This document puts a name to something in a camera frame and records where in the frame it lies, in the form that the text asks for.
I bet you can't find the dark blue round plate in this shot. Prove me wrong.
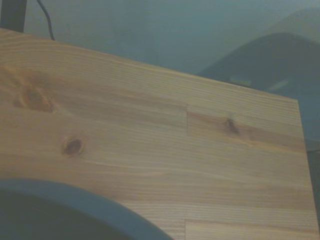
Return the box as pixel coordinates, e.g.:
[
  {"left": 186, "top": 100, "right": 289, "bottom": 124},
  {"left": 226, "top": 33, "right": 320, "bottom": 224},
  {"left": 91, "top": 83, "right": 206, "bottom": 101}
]
[{"left": 0, "top": 177, "right": 174, "bottom": 240}]

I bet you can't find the black office chair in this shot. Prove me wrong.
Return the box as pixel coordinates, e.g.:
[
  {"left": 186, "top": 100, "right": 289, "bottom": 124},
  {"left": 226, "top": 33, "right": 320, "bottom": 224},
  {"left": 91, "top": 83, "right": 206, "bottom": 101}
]
[{"left": 197, "top": 31, "right": 320, "bottom": 99}]

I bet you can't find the thin black cable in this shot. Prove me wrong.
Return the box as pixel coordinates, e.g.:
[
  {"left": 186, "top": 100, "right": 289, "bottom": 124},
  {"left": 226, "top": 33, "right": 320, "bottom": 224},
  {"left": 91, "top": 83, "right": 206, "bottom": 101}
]
[{"left": 36, "top": 0, "right": 56, "bottom": 41}]

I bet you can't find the black stand post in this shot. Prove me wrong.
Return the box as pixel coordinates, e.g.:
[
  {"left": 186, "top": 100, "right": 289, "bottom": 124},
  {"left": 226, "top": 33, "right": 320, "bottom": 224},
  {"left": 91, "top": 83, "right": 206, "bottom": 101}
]
[{"left": 0, "top": 0, "right": 27, "bottom": 33}]

